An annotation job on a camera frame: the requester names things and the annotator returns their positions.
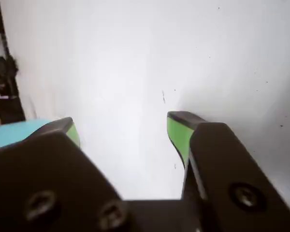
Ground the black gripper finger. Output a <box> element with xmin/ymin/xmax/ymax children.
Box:
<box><xmin>167</xmin><ymin>110</ymin><xmax>290</xmax><ymax>232</ymax></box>
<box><xmin>0</xmin><ymin>116</ymin><xmax>136</xmax><ymax>232</ymax></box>

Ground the teal bin with flip lid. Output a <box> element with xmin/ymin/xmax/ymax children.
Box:
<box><xmin>0</xmin><ymin>118</ymin><xmax>53</xmax><ymax>151</ymax></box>

